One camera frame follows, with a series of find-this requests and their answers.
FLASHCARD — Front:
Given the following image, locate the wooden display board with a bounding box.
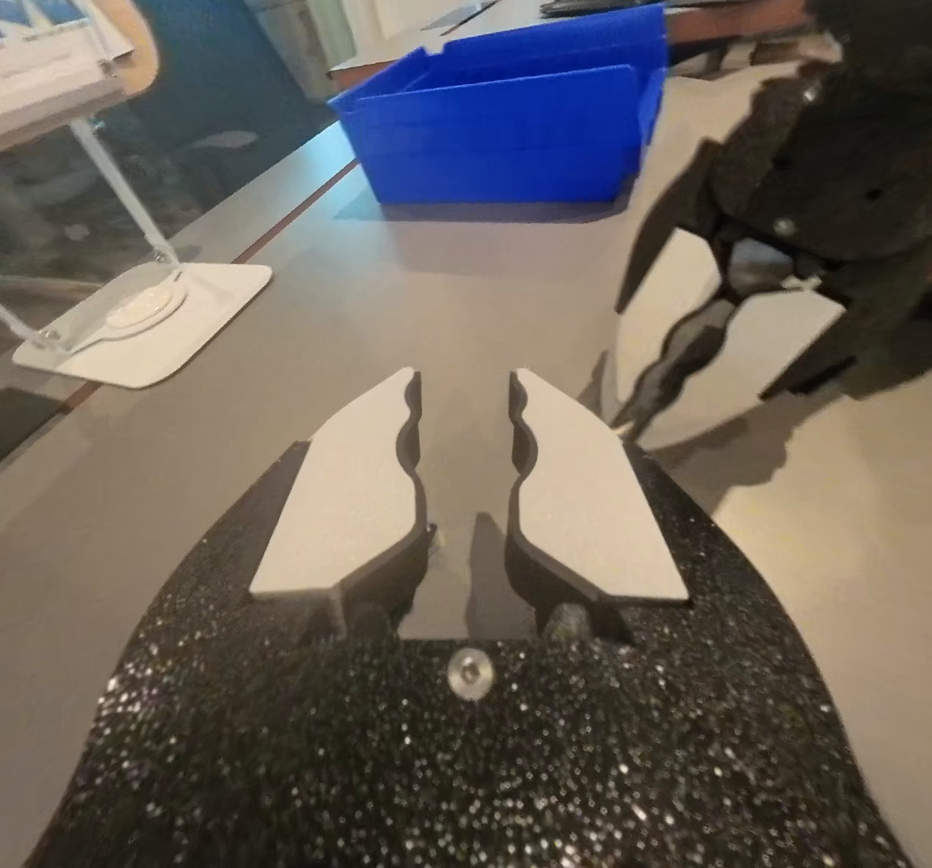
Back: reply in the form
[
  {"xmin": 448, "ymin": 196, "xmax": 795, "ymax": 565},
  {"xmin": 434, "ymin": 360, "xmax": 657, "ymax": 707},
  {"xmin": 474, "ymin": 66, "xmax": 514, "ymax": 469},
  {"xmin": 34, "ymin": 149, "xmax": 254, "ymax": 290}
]
[{"xmin": 0, "ymin": 0, "xmax": 163, "ymax": 151}]

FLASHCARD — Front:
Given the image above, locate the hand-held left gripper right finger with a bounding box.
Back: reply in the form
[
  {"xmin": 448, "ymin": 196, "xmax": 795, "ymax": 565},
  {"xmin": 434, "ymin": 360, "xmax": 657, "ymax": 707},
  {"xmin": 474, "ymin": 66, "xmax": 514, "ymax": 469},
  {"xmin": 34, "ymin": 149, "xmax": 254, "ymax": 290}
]
[{"xmin": 504, "ymin": 367, "xmax": 691, "ymax": 610}]

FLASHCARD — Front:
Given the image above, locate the blue plastic bin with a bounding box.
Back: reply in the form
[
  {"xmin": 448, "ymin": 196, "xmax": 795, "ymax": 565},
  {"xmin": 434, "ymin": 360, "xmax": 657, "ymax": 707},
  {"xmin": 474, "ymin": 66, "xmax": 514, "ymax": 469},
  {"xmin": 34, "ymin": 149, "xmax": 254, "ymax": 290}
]
[{"xmin": 328, "ymin": 3, "xmax": 669, "ymax": 206}]

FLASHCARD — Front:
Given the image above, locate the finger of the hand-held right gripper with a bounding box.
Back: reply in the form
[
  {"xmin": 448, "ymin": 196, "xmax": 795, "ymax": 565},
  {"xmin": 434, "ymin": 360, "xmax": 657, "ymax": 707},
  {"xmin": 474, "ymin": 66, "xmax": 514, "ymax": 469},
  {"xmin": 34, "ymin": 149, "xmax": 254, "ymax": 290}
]
[
  {"xmin": 614, "ymin": 227, "xmax": 732, "ymax": 439},
  {"xmin": 628, "ymin": 291, "xmax": 847, "ymax": 448}
]

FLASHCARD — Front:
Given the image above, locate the black flat item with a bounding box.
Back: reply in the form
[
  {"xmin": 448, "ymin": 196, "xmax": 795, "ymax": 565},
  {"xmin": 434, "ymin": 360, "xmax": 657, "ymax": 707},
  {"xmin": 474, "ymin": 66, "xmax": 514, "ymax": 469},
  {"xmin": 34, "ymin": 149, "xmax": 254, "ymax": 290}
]
[{"xmin": 540, "ymin": 0, "xmax": 682, "ymax": 18}]

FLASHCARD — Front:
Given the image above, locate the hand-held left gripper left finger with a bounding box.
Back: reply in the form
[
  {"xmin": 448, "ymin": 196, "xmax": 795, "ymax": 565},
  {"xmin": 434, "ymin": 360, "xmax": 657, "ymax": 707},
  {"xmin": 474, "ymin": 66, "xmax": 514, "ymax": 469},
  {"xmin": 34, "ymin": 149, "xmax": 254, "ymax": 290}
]
[{"xmin": 249, "ymin": 366, "xmax": 438, "ymax": 607}]

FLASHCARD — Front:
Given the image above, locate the white desk stand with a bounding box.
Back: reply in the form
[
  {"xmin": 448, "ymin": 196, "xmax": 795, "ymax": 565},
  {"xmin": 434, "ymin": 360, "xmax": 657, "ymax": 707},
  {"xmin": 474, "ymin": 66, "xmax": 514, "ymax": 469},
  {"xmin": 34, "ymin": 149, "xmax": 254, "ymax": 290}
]
[{"xmin": 0, "ymin": 118, "xmax": 274, "ymax": 390}]

